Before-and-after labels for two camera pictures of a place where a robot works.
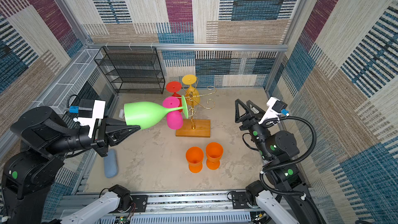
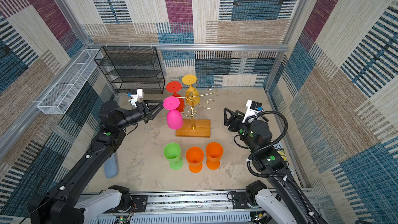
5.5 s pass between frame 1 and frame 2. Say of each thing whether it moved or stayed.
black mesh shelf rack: stayed
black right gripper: moved
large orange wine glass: stayed
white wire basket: stayed
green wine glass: moved
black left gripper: moved
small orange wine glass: stayed
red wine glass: stayed
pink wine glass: stayed
